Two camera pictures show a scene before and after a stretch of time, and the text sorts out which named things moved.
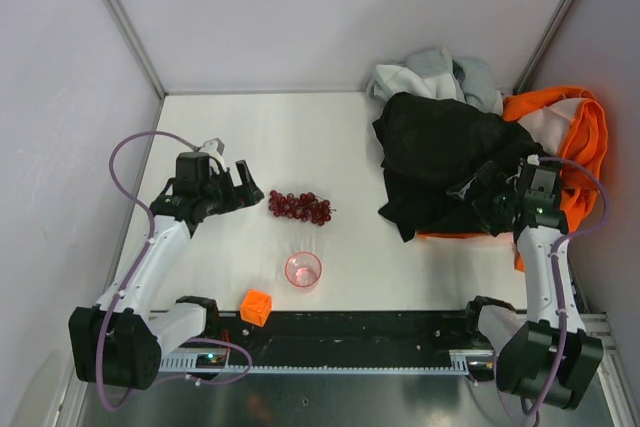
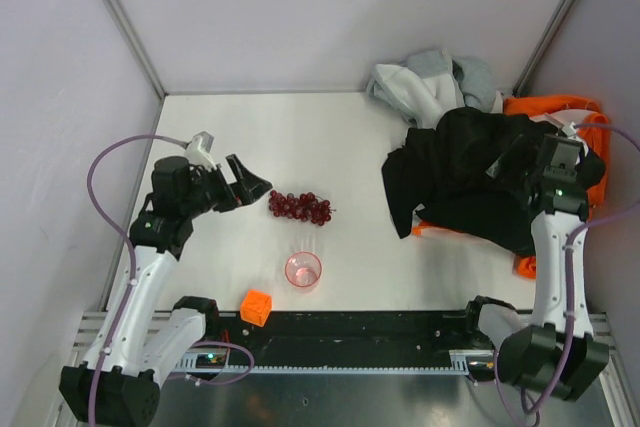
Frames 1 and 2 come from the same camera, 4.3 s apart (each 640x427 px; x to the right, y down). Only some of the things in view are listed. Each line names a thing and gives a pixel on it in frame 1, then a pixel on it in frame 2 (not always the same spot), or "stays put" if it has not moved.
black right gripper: (484, 192) -> (542, 167)
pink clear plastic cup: (302, 270) stays put
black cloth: (431, 144) -> (595, 168)
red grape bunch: (305, 207) stays put
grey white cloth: (435, 73) stays put
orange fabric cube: (256, 308) stays put
